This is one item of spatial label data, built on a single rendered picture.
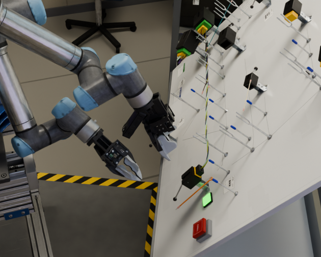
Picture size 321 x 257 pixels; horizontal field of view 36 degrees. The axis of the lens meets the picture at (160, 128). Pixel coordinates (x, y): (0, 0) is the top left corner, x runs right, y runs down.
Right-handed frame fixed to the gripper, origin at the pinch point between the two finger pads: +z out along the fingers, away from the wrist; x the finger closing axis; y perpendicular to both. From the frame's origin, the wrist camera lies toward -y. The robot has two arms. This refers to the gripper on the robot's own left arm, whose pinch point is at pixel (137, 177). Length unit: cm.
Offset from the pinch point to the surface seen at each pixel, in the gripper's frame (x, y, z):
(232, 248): 6.4, -14.5, 45.9
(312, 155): 28, 44, 26
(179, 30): 79, -63, -24
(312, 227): 33, -14, 66
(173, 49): 71, -69, -20
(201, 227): -1.1, 16.4, 22.7
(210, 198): 9.0, 9.5, 21.1
